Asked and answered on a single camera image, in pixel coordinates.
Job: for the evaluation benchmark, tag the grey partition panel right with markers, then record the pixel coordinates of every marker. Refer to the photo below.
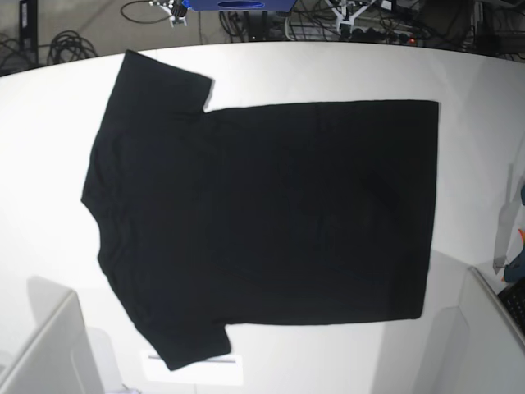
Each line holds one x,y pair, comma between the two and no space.
494,359

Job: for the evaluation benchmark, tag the white stand bracket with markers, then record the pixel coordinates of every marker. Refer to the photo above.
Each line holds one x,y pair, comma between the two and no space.
347,12

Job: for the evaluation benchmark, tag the black power strip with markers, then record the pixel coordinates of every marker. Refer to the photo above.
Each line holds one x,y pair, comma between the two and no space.
372,36

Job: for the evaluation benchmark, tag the grey partition panel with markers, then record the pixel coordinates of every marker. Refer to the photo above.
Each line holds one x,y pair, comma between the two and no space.
57,358
494,359

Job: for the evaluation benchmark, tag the grey partition panel left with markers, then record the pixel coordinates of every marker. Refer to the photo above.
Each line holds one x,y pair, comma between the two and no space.
57,358

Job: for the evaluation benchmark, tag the black keyboard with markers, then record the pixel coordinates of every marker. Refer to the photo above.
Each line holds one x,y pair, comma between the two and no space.
513,299

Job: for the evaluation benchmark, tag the blue box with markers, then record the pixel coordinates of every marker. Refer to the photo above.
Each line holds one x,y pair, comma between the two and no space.
240,5

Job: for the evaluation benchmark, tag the black T-shirt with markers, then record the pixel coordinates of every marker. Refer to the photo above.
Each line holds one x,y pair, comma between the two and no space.
290,214

